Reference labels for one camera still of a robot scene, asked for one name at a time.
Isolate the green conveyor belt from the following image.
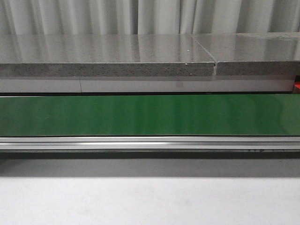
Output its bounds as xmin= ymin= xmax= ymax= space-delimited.
xmin=0 ymin=94 xmax=300 ymax=136

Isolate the grey stone slab left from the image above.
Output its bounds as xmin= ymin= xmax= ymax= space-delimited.
xmin=0 ymin=35 xmax=214 ymax=77

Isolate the grey stone slab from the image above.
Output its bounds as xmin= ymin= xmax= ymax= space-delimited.
xmin=193 ymin=32 xmax=300 ymax=79
xmin=0 ymin=35 xmax=214 ymax=77

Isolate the grey stone slab right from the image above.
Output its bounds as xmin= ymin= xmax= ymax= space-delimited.
xmin=193 ymin=32 xmax=300 ymax=79

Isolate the red plastic tray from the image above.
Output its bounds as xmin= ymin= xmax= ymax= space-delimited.
xmin=292 ymin=82 xmax=300 ymax=94

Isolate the grey pleated curtain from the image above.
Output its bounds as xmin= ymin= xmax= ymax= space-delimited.
xmin=0 ymin=0 xmax=300 ymax=35

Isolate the aluminium conveyor frame rail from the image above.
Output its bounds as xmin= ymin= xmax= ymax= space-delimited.
xmin=0 ymin=136 xmax=300 ymax=153

